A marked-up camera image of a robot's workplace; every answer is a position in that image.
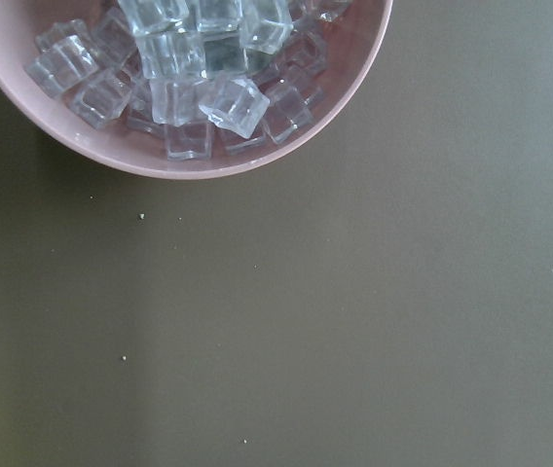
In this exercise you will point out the pink bowl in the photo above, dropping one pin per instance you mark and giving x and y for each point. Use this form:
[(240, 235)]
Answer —
[(354, 41)]

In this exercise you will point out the clear plastic ice cubes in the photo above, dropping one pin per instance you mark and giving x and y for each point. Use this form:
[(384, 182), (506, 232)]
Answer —
[(242, 74)]

